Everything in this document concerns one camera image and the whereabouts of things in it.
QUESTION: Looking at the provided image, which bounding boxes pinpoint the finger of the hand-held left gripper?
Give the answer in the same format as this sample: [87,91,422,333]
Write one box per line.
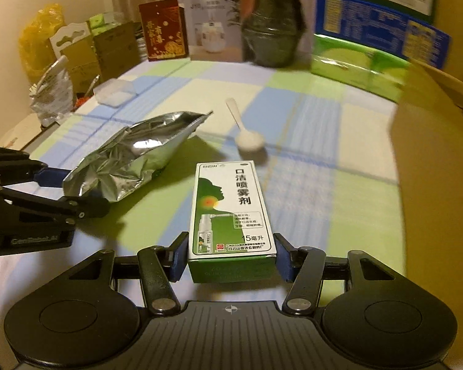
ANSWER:
[0,144,69,189]
[0,186,111,221]

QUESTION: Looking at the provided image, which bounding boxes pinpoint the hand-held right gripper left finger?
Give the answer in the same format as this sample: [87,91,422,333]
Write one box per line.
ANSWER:
[67,232,190,314]

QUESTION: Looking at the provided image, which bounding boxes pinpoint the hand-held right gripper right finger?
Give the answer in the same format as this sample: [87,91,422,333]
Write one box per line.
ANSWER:
[274,233,395,315]

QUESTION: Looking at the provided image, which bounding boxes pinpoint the silver foil bag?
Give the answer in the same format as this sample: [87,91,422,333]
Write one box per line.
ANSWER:
[62,110,214,203]

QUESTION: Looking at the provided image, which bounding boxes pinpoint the green white spray box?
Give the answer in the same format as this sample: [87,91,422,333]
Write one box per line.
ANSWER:
[187,161,277,284]

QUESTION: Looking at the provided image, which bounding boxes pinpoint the brown cardboard box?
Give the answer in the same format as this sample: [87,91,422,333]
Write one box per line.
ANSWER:
[393,60,463,282]

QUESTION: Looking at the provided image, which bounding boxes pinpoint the checked cloth desktop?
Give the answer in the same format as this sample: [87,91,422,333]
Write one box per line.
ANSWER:
[0,59,410,310]

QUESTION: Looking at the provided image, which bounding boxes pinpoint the white crumpled plastic bag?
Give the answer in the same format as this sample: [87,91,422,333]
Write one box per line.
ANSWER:
[30,55,76,126]

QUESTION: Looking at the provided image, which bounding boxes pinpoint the clear white plastic container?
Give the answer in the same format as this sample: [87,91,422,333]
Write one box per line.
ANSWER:
[93,78,137,108]

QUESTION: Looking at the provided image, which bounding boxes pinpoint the brown cardboard boxes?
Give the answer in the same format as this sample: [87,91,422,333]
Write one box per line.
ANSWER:
[48,22,101,89]
[92,21,144,74]

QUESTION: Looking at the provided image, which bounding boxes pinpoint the white plastic spoon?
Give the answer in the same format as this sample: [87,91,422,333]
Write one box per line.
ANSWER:
[225,98,265,152]

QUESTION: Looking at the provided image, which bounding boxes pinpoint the yellow plastic bag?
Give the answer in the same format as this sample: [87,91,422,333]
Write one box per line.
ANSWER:
[18,3,65,72]

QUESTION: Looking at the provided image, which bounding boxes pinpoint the green tissue packets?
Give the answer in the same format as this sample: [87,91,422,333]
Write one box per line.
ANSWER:
[88,13,124,34]

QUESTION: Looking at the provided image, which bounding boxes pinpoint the red gold gift box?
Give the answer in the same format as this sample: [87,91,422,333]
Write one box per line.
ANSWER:
[138,0,190,63]

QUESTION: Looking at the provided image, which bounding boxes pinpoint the light green tissue pack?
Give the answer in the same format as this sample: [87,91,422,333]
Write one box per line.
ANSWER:
[310,33,412,103]

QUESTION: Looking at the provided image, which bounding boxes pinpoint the white humidifier picture box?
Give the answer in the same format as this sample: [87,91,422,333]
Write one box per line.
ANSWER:
[182,0,252,63]

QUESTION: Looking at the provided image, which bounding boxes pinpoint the dark green lidded jar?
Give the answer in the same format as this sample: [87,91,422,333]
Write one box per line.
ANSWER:
[241,0,317,68]

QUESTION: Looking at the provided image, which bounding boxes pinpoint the blue carton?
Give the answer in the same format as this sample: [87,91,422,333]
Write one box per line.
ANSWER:
[314,0,452,70]

